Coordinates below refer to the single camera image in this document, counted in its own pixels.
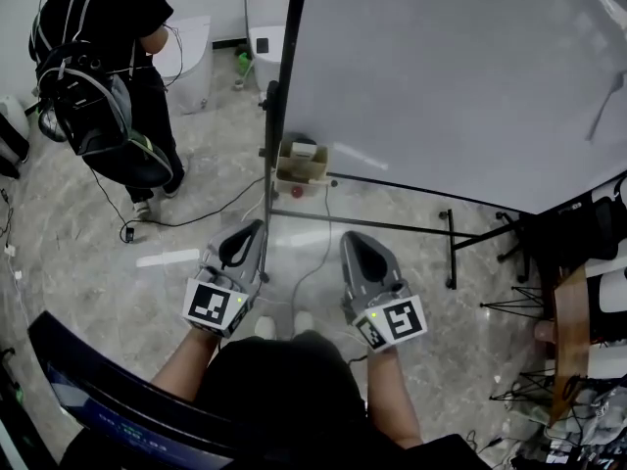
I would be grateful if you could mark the person's right forearm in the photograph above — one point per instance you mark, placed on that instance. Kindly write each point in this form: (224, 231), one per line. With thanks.
(392, 399)

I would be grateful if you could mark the red round magnet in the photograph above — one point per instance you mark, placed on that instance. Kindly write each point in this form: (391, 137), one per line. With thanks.
(297, 191)

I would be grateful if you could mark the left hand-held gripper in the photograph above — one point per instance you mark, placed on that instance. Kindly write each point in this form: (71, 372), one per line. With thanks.
(215, 306)

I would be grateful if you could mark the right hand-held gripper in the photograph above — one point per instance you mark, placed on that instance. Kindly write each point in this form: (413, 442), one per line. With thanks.
(399, 321)

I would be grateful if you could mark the white toilet with closed lid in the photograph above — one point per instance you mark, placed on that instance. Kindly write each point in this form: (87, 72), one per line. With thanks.
(188, 61)

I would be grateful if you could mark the black office chair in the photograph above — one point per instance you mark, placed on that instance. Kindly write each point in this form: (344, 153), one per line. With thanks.
(602, 233)

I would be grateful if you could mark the person's white shoe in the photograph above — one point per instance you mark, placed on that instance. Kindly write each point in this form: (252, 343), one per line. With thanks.
(303, 322)
(265, 327)

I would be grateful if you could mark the person's black shirt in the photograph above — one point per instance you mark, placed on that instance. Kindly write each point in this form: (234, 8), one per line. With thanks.
(284, 390)

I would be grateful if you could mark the black whiteboard stand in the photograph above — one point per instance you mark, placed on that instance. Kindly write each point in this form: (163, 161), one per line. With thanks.
(272, 115)

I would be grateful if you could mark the black and grey backpack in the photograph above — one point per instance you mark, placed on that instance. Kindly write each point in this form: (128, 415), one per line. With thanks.
(93, 106)

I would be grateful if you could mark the cardboard holder box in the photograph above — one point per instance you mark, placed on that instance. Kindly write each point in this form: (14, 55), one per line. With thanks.
(300, 168)

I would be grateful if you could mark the wooden side table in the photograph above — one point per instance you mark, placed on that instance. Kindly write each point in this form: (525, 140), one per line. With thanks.
(570, 341)

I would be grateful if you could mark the white board eraser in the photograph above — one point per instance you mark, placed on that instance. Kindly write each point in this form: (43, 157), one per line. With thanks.
(303, 150)

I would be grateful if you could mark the dark curved monitor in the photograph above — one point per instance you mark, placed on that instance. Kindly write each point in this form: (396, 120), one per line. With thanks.
(122, 409)

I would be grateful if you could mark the white whiteboard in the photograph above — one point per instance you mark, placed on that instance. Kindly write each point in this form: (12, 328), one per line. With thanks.
(441, 91)

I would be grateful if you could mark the green toilet brush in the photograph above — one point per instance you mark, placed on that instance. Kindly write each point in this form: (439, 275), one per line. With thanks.
(243, 61)

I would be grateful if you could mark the person's left white shoe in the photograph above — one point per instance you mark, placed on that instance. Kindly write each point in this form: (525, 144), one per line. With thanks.
(265, 327)

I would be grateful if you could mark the person's left forearm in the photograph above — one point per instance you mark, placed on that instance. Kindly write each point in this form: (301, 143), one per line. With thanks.
(186, 365)

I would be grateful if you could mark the white toilet with tank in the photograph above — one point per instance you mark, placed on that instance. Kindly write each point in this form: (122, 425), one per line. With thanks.
(267, 66)

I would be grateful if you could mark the person's right white shoe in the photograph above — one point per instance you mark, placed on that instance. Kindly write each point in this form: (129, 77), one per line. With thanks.
(303, 322)

